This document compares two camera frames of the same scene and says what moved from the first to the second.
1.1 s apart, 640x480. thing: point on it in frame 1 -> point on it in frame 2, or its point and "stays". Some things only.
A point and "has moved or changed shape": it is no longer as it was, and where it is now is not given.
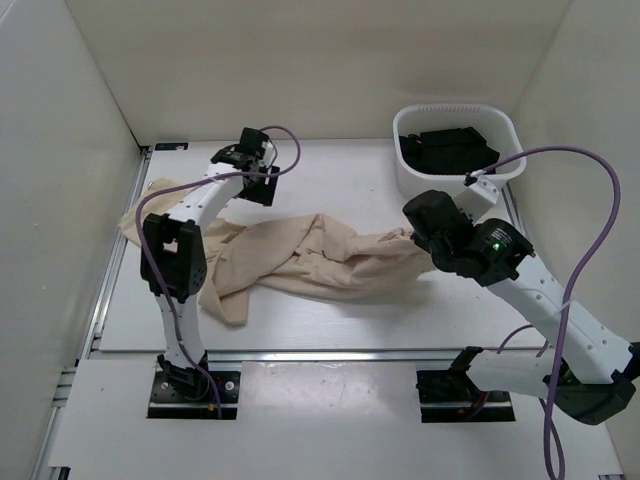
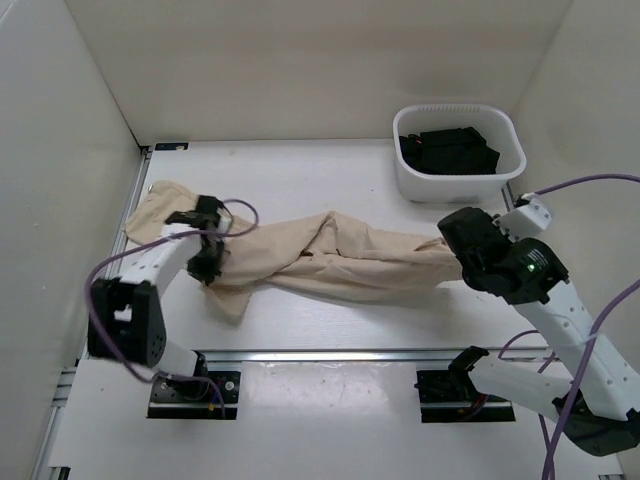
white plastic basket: x=494 y=121 stays
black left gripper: x=261 y=193 -> x=207 y=272
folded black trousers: x=447 y=151 stays
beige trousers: x=312 y=253 has moved or changed shape
